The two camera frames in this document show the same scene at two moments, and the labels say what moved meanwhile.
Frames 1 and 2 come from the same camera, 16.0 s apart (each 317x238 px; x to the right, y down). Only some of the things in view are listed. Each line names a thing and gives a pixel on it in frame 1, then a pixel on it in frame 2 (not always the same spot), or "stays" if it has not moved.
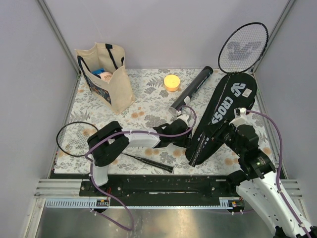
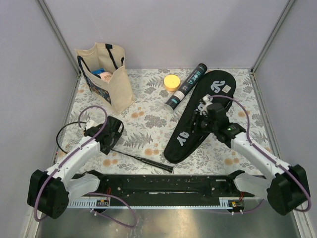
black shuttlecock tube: (185, 97) → (185, 88)
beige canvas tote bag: (111, 58) stays
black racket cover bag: (237, 91) → (221, 85)
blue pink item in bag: (105, 76) stays
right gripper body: (226, 134) → (202, 124)
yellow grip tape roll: (172, 83) stays
